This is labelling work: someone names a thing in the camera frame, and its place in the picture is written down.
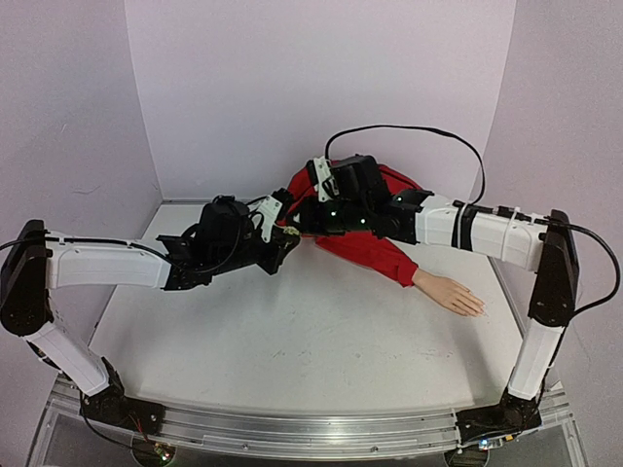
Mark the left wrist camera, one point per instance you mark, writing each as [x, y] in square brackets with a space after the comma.
[227, 223]

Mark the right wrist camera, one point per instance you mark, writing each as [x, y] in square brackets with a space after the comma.
[356, 178]

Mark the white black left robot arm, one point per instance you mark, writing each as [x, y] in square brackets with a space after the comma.
[212, 346]

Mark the mannequin hand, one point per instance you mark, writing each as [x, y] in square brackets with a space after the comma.
[448, 293]

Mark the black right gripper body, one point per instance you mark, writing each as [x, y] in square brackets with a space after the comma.
[309, 220]

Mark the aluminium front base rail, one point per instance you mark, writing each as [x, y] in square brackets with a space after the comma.
[323, 437]

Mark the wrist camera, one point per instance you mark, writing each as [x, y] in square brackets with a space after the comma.
[227, 223]
[356, 178]

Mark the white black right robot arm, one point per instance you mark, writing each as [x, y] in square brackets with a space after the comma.
[367, 232]

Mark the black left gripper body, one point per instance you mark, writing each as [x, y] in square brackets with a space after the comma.
[230, 262]

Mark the clear nail polish bottle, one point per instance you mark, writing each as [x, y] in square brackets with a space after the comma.
[291, 231]

